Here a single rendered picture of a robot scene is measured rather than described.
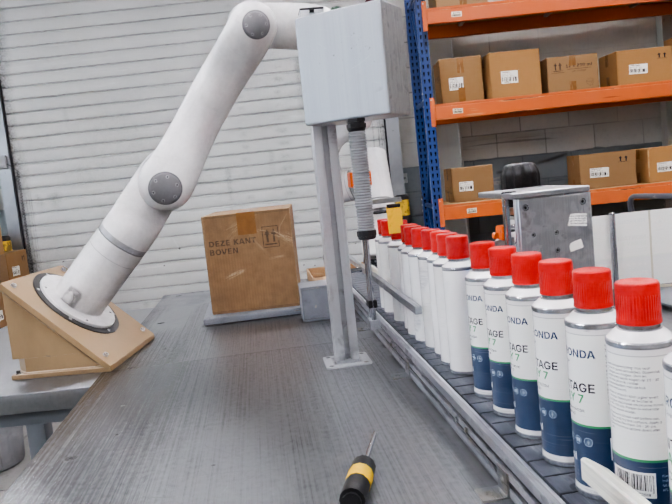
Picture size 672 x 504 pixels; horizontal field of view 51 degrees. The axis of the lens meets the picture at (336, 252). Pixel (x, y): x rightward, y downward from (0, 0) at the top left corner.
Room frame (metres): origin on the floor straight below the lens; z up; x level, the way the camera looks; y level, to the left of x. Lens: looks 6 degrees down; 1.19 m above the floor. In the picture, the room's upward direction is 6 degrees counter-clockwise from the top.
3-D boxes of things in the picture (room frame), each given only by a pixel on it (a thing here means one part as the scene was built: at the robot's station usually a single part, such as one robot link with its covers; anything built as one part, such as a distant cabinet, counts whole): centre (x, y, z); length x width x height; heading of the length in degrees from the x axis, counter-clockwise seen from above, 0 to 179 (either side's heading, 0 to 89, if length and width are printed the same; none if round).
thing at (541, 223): (0.99, -0.28, 1.01); 0.14 x 0.13 x 0.26; 6
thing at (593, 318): (0.61, -0.22, 0.98); 0.05 x 0.05 x 0.20
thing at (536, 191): (0.99, -0.28, 1.14); 0.14 x 0.11 x 0.01; 6
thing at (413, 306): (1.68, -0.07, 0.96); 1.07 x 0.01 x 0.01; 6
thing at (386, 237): (1.51, -0.12, 0.98); 0.05 x 0.05 x 0.20
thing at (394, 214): (1.40, -0.12, 1.09); 0.03 x 0.01 x 0.06; 96
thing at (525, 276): (0.76, -0.21, 0.98); 0.05 x 0.05 x 0.20
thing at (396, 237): (1.41, -0.13, 0.98); 0.05 x 0.05 x 0.20
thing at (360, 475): (0.81, -0.01, 0.84); 0.20 x 0.03 x 0.03; 169
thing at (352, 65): (1.28, -0.07, 1.38); 0.17 x 0.10 x 0.19; 61
